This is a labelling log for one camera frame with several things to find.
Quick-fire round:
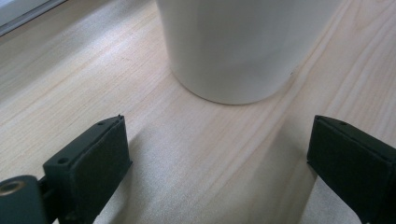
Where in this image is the white cup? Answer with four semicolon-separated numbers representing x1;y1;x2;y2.
155;0;344;105

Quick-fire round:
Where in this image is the grey metal rail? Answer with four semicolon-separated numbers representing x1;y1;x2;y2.
0;0;68;37

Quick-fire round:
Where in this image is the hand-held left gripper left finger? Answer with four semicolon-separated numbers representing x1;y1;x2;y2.
42;114;133;224

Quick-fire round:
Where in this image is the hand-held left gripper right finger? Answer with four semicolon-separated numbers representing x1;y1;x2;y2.
306;115;396;224

